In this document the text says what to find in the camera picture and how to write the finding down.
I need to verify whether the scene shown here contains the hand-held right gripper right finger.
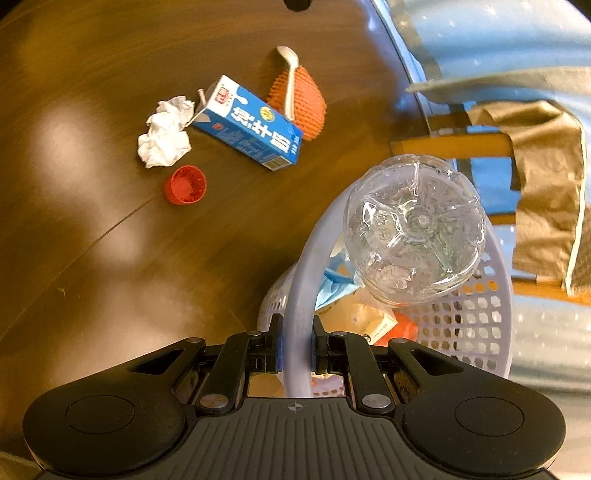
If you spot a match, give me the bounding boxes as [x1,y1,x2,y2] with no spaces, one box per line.
[310,316,467,414]

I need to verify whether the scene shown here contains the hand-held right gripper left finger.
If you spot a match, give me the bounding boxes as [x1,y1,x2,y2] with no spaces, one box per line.
[128,314,283,414]

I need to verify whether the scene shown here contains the beige snack packet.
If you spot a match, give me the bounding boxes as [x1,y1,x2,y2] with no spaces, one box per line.
[321,295,399,347]

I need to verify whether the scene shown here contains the blue face mask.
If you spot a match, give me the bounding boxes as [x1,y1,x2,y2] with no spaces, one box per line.
[315,247,365,311]

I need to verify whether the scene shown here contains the lavender plastic mesh basket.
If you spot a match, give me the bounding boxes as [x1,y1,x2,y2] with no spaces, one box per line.
[257,185,514,398]

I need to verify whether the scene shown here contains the white plastic spoon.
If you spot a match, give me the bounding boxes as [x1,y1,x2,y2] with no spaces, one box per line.
[276,46,301,123]

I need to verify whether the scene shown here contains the orange foam fruit net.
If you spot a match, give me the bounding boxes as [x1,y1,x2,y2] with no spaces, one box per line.
[267,65,328,141]

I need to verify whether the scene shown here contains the blue milk carton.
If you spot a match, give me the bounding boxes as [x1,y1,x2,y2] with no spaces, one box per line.
[191,75,304,171]

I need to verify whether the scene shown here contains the clear plastic bottle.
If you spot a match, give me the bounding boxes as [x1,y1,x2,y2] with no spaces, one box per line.
[342,154,486,306]

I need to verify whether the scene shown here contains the red bottle cap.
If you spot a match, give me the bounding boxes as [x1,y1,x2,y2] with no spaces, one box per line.
[164,165,208,205]

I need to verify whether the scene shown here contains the white tissue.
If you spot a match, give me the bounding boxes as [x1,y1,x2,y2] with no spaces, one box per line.
[137,95,195,169]

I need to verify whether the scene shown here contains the orange plastic bag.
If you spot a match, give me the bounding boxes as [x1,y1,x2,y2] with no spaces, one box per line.
[373,310,420,348]

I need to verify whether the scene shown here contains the blue starry cloth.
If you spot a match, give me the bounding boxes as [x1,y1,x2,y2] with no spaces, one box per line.
[369,0,591,384]

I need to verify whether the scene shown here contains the wooden chair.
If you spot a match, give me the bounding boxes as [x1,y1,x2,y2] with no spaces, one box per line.
[390,99,591,296]

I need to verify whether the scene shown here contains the grey cloth strip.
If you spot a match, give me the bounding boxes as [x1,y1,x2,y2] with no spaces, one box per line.
[405,67,591,104]

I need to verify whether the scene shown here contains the tan cloth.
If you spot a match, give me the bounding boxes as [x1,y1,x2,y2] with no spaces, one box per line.
[466,100,589,296]

